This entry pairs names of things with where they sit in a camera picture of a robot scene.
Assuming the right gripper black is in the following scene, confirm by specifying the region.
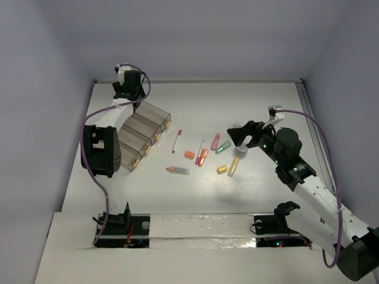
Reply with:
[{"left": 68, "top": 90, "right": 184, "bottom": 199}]
[{"left": 226, "top": 119, "right": 283, "bottom": 166}]

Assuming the purple glitter jar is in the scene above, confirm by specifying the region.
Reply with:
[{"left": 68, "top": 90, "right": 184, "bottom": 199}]
[
  {"left": 233, "top": 122, "right": 244, "bottom": 128},
  {"left": 235, "top": 143, "right": 249, "bottom": 157}
]

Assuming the green highlighter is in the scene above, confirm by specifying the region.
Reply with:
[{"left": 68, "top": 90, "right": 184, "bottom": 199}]
[{"left": 215, "top": 140, "right": 232, "bottom": 154}]

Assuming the pink highlighter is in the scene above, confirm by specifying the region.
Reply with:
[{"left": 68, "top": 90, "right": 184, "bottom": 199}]
[{"left": 210, "top": 133, "right": 221, "bottom": 151}]

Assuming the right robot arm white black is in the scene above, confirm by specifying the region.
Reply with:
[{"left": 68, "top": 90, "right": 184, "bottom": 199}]
[{"left": 227, "top": 121, "right": 378, "bottom": 282}]

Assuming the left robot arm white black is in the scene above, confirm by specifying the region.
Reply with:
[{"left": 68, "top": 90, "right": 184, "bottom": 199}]
[{"left": 80, "top": 63, "right": 149, "bottom": 227}]

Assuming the clear drawer organizer top compartment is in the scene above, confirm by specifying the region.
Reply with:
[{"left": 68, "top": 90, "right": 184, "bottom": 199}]
[{"left": 136, "top": 102, "right": 171, "bottom": 131}]

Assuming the yellow highlighter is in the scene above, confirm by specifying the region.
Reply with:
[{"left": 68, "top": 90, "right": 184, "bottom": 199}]
[{"left": 227, "top": 156, "right": 240, "bottom": 178}]

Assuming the yellow cap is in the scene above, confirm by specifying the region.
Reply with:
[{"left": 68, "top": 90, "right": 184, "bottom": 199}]
[{"left": 217, "top": 165, "right": 228, "bottom": 175}]

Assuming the white pen magenta cap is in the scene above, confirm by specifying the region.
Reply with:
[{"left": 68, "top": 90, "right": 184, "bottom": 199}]
[{"left": 195, "top": 140, "right": 205, "bottom": 165}]

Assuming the orange eraser cap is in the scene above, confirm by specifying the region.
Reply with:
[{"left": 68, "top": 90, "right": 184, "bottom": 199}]
[{"left": 184, "top": 151, "right": 195, "bottom": 159}]

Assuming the white pen red cap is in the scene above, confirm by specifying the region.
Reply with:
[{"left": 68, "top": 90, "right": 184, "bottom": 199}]
[{"left": 171, "top": 129, "right": 182, "bottom": 154}]

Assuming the clear highlighter orange tip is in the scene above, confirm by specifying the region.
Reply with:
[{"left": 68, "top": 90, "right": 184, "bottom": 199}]
[{"left": 166, "top": 166, "right": 190, "bottom": 176}]

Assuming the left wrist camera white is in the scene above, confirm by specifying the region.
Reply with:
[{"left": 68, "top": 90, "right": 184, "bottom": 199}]
[{"left": 115, "top": 63, "right": 132, "bottom": 85}]

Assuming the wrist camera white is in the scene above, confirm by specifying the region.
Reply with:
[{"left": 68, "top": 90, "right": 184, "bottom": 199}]
[
  {"left": 267, "top": 105, "right": 285, "bottom": 125},
  {"left": 115, "top": 63, "right": 132, "bottom": 85}
]

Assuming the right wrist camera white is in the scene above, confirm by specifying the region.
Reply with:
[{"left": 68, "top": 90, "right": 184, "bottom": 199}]
[{"left": 267, "top": 105, "right": 285, "bottom": 125}]

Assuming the aluminium rail right edge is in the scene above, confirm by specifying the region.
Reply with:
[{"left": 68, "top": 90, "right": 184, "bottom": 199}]
[{"left": 295, "top": 79, "right": 337, "bottom": 196}]

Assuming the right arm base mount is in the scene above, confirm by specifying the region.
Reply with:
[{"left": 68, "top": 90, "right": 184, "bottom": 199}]
[{"left": 249, "top": 201, "right": 312, "bottom": 248}]

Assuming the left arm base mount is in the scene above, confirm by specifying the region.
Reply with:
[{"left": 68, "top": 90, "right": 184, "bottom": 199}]
[{"left": 92, "top": 204, "right": 151, "bottom": 249}]

